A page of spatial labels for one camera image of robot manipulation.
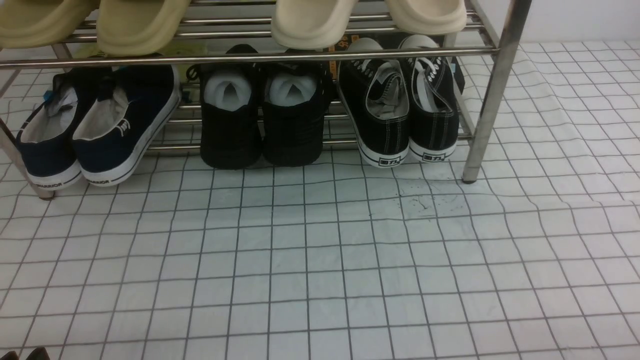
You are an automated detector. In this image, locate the black canvas sneaker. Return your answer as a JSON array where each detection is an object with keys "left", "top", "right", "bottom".
[
  {"left": 336, "top": 58, "right": 410, "bottom": 168},
  {"left": 400, "top": 55, "right": 460, "bottom": 163}
]

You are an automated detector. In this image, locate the silver metal shoe rack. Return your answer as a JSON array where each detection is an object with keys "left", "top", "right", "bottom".
[{"left": 1, "top": 0, "right": 533, "bottom": 184}]

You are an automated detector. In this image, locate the black high-top shoe right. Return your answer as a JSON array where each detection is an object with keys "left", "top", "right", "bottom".
[{"left": 261, "top": 61, "right": 336, "bottom": 167}]

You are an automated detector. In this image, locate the black high-top shoe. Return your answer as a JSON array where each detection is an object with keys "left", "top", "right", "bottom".
[
  {"left": 186, "top": 63, "right": 264, "bottom": 170},
  {"left": 261, "top": 61, "right": 336, "bottom": 167}
]

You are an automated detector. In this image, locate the black high-top shoe left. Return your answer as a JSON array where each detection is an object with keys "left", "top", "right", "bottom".
[{"left": 186, "top": 63, "right": 264, "bottom": 170}]

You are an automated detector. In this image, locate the cream slipper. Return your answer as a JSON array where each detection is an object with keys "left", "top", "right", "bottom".
[
  {"left": 385, "top": 0, "right": 467, "bottom": 35},
  {"left": 270, "top": 0, "right": 358, "bottom": 50}
]

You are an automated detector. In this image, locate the black printed box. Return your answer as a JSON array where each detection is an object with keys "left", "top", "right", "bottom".
[{"left": 322, "top": 28, "right": 466, "bottom": 92}]

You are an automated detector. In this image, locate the cream slipper far right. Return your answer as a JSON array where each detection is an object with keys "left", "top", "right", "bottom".
[{"left": 385, "top": 0, "right": 467, "bottom": 35}]

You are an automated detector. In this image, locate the navy canvas shoe right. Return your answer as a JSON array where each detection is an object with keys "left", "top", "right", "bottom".
[{"left": 71, "top": 64, "right": 182, "bottom": 187}]

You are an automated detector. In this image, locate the navy canvas shoe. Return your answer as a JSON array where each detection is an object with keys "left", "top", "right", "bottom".
[
  {"left": 71, "top": 64, "right": 182, "bottom": 187},
  {"left": 16, "top": 67, "right": 112, "bottom": 191}
]

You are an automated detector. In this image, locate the white grid floor cloth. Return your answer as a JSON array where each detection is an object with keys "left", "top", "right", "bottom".
[{"left": 0, "top": 41, "right": 640, "bottom": 360}]

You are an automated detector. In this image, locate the olive slipper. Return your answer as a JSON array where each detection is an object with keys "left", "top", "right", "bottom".
[
  {"left": 96, "top": 0, "right": 191, "bottom": 56},
  {"left": 0, "top": 0, "right": 99, "bottom": 49}
]

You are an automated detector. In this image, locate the navy canvas shoe left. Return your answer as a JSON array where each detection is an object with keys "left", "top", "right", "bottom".
[{"left": 16, "top": 67, "right": 112, "bottom": 191}]

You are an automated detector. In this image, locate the dark object bottom left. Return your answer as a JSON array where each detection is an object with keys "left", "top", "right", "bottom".
[{"left": 0, "top": 347, "right": 51, "bottom": 360}]

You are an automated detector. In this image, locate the olive slipper far left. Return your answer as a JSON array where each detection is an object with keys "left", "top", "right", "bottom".
[{"left": 0, "top": 0, "right": 99, "bottom": 49}]

